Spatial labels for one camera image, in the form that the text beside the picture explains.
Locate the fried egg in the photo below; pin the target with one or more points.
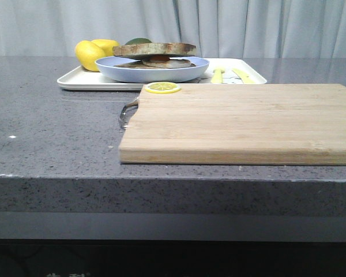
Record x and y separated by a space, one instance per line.
166 62

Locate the bread slice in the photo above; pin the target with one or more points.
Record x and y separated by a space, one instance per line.
145 50
135 65

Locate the light blue plate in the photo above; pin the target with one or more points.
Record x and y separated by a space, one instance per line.
108 67

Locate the white tray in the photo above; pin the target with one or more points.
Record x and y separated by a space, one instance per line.
79 79

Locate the lemon slice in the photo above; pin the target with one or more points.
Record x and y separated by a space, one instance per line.
162 87

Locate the yellow plastic fork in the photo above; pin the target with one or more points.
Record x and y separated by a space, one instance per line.
217 77

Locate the yellow plastic knife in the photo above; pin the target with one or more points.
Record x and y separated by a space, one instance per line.
244 76

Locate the green lime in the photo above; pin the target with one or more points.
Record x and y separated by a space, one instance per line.
138 41

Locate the rear yellow lemon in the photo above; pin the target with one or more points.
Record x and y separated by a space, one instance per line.
106 45

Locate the yellow lemon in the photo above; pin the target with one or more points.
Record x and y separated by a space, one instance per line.
106 45
87 53

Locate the white curtain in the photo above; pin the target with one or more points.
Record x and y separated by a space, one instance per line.
225 29

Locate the front yellow lemon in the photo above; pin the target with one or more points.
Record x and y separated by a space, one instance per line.
87 53

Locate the wooden cutting board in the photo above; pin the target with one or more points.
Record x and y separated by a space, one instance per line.
266 124

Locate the metal cutting board handle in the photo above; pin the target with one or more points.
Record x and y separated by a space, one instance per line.
126 112

